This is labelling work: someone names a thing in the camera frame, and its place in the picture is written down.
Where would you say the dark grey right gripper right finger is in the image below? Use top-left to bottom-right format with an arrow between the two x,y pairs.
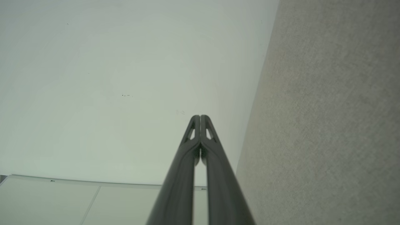
200,115 -> 256,225

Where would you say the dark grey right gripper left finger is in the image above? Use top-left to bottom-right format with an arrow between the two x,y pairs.
146,115 -> 201,225

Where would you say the grey fabric sofa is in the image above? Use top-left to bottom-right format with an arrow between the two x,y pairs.
236,0 -> 400,225

